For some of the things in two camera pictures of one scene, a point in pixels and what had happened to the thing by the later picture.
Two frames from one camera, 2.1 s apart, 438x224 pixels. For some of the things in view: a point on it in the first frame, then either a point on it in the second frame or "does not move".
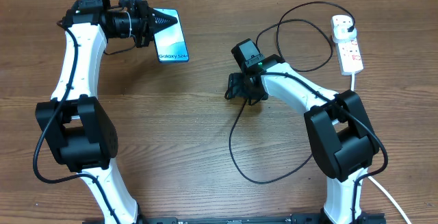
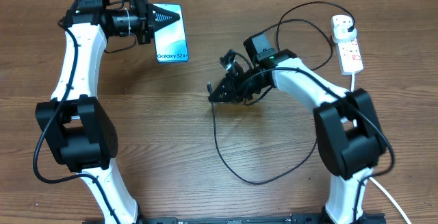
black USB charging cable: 265,181 → 210,90
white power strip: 348,53 does not move
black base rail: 365,219 does not move
